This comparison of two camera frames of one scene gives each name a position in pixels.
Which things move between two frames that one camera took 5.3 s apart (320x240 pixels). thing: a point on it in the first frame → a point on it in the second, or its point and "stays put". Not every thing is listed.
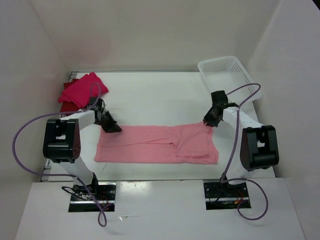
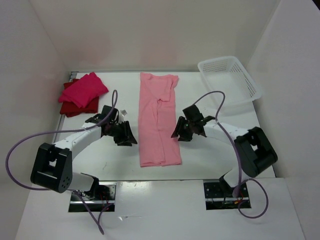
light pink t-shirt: x=191 y=144 → x=158 y=138
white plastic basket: x=227 y=74 stays put
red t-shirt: x=67 y=106 stays put
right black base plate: x=220 y=195 stays put
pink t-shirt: x=79 y=93 stays put
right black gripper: x=207 y=119 → x=179 y=130
